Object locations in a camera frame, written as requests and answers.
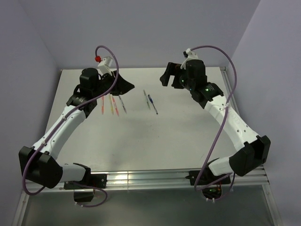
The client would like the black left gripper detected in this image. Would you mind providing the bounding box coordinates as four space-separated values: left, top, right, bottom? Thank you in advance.
92 70 135 98

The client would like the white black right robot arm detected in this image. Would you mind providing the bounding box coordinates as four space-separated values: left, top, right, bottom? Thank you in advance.
160 59 271 184

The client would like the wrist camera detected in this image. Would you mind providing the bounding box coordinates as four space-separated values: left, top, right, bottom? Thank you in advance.
95 56 113 75
181 48 198 70

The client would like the orange highlighter pen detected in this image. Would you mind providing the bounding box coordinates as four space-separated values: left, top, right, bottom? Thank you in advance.
101 96 104 115

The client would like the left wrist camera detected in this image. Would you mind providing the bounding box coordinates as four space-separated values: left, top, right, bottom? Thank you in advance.
95 56 113 75

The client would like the purple highlighter pen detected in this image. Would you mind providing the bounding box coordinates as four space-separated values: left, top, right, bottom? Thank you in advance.
119 95 127 114

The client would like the aluminium front rail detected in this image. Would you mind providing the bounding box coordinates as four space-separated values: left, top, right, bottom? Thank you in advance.
22 165 270 194

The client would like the pink highlighter pen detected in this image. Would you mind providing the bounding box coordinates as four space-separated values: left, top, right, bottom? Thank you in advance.
112 96 119 117

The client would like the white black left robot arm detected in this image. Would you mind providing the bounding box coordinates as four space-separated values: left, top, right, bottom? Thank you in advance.
19 68 135 188

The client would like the yellow highlighter pen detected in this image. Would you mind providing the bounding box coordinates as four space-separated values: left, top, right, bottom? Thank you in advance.
109 94 114 115

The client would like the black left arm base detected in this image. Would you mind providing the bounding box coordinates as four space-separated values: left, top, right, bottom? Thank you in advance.
63 174 108 208

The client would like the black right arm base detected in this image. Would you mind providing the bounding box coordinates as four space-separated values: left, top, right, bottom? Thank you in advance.
185 169 231 199

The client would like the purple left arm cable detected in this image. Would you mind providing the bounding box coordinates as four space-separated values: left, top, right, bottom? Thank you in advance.
22 45 118 208

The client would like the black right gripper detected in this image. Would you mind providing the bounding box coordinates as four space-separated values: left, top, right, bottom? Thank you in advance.
160 62 195 91

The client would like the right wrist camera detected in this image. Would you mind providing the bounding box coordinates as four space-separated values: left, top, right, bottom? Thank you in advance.
181 48 198 70

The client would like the blue ballpoint pen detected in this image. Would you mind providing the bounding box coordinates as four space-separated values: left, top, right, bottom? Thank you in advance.
148 94 158 115

